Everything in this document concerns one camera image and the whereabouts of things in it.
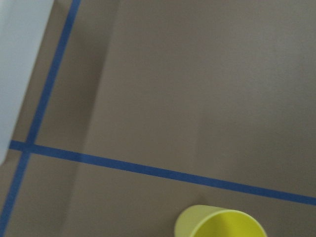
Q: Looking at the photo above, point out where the clear plastic storage box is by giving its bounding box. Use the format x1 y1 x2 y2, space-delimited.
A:
0 0 54 163

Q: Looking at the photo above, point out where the yellow plastic cup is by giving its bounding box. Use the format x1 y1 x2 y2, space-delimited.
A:
174 205 267 237

